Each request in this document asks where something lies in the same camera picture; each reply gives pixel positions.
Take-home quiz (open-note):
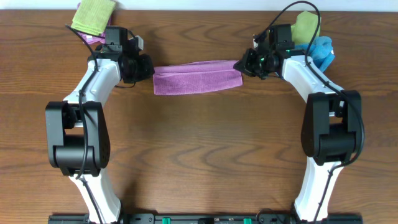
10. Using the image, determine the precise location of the pink microfiber cloth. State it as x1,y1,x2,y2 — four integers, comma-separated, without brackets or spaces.
153,60,243,96

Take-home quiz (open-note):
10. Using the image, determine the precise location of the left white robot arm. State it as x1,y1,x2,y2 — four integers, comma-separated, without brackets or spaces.
45,52,154,223

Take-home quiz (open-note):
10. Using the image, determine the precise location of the crumpled blue cloth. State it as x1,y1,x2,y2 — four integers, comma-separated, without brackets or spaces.
293,36,335,72

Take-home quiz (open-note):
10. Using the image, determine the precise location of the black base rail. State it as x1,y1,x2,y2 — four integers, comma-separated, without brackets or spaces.
47,213,364,224

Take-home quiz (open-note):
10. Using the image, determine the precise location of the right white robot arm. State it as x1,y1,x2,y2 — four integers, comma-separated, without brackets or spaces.
233,49,364,223

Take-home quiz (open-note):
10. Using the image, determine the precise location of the folded green cloth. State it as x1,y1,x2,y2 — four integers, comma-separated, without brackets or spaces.
70,0,117,37

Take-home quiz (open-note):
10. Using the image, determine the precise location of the crumpled olive green cloth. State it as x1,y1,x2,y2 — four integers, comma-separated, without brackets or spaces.
291,11,318,45

